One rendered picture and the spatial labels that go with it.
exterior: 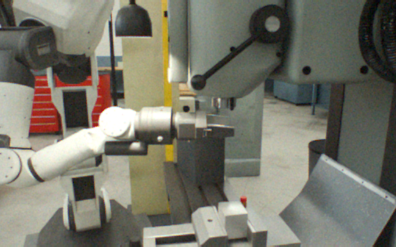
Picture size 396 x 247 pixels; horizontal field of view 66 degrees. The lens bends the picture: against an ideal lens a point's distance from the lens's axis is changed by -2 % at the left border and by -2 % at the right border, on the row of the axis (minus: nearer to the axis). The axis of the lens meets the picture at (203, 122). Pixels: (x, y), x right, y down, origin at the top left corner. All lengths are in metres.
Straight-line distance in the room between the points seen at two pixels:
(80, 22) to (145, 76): 1.56
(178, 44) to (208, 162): 0.56
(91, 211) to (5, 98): 0.77
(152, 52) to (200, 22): 1.80
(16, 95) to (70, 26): 0.22
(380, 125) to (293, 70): 0.30
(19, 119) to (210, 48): 0.46
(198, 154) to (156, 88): 1.39
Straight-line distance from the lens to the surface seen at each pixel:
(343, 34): 0.69
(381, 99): 0.85
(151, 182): 2.63
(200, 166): 1.11
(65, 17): 0.87
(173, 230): 0.77
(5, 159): 0.77
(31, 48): 0.81
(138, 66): 2.41
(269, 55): 0.63
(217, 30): 0.60
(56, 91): 1.22
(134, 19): 0.61
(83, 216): 1.46
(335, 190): 0.96
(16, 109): 0.81
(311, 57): 0.65
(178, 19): 0.67
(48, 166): 0.76
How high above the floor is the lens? 1.41
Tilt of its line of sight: 14 degrees down
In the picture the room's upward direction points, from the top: straight up
